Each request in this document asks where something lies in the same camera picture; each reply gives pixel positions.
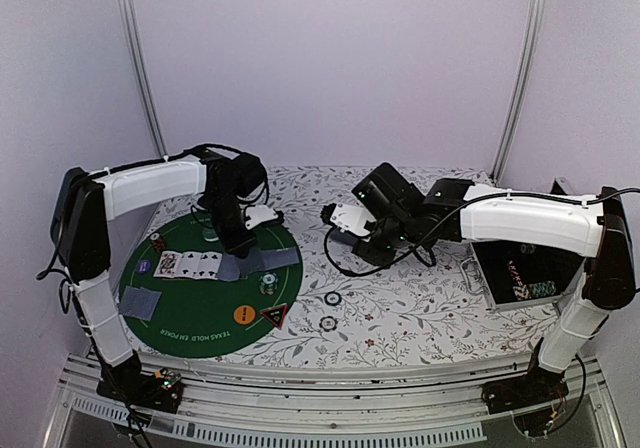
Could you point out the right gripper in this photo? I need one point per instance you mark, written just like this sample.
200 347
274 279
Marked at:
380 257

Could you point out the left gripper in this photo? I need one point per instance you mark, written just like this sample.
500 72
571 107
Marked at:
233 245

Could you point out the clear dealer button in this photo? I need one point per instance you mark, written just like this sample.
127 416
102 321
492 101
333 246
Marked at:
209 235

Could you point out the community blue card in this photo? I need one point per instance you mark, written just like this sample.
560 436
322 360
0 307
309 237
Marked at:
228 270
252 263

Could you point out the face-up club card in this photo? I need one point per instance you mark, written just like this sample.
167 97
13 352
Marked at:
187 265
208 265

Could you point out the dealt blue card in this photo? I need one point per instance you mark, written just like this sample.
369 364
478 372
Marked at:
129 302
277 258
151 299

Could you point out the red black chip stack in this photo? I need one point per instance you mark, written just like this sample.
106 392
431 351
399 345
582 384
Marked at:
157 242

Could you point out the black white poker chip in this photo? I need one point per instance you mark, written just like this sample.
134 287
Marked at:
332 298

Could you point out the queen of hearts card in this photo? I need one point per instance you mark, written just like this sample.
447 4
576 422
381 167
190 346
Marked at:
167 264

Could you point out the green white chip stack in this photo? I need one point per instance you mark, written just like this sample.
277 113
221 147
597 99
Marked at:
268 284

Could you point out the purple small blind button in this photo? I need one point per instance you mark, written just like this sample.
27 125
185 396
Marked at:
143 266

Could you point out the orange big blind button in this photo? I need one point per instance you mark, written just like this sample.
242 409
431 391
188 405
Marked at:
244 315

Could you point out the black red triangular chip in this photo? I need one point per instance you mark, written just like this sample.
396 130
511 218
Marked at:
275 315

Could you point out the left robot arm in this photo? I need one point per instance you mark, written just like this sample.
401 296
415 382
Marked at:
87 202

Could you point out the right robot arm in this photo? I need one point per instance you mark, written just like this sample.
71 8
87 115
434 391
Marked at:
605 283

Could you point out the floral tablecloth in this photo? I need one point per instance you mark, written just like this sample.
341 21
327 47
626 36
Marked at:
407 315

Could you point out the green poker mat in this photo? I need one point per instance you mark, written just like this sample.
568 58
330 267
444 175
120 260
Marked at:
194 317

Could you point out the poker chips in case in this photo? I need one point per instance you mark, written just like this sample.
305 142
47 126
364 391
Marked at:
529 276

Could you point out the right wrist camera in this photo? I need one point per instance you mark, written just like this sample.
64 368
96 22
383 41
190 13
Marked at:
348 218

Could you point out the front aluminium rail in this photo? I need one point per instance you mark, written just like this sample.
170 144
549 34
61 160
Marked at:
234 405

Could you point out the left aluminium frame post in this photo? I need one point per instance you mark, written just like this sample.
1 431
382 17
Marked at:
134 44

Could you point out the aluminium frame post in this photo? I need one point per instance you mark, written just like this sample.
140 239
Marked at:
134 44
534 20

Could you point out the right aluminium frame post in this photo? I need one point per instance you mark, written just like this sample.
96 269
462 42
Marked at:
534 20

